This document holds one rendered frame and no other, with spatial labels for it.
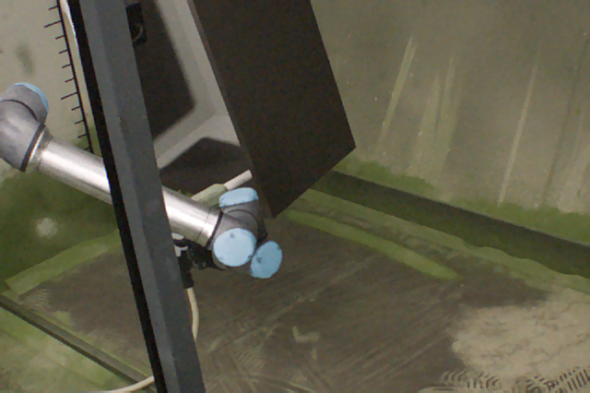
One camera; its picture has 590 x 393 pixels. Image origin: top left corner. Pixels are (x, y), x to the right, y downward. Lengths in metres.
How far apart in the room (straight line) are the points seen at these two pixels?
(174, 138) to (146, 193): 1.85
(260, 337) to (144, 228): 1.65
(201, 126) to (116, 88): 1.97
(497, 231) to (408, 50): 0.73
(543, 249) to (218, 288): 1.01
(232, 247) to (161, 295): 0.77
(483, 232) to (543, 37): 0.62
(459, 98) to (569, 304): 0.81
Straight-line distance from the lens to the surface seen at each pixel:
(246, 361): 3.44
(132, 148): 1.87
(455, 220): 3.87
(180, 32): 3.70
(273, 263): 2.92
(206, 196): 3.19
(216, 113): 3.84
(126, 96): 1.84
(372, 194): 4.10
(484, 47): 3.92
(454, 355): 3.33
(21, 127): 2.73
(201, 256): 3.07
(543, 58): 3.78
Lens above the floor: 1.85
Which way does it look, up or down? 24 degrees down
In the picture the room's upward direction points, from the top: 9 degrees counter-clockwise
